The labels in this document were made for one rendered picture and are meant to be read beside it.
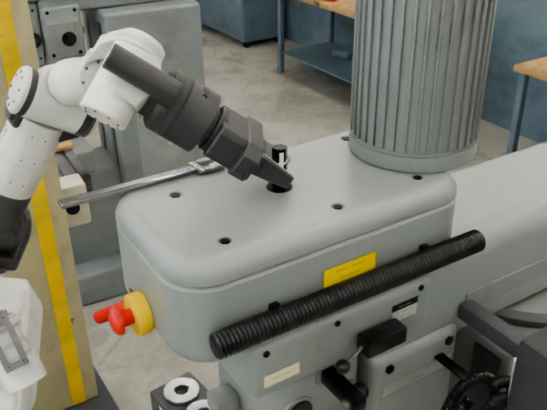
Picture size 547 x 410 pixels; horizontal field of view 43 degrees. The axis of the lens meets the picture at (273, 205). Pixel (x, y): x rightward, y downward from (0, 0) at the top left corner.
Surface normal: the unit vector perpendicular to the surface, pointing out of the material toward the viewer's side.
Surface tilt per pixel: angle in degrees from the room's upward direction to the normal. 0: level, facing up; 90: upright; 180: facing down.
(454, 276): 90
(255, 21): 90
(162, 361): 0
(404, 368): 90
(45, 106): 95
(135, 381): 0
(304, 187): 0
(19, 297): 58
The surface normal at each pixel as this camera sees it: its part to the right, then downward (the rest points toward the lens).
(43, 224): 0.53, 0.41
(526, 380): -0.85, 0.26
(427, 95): -0.07, 0.48
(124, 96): 0.37, -0.02
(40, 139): 0.37, 0.56
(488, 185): -0.01, -0.88
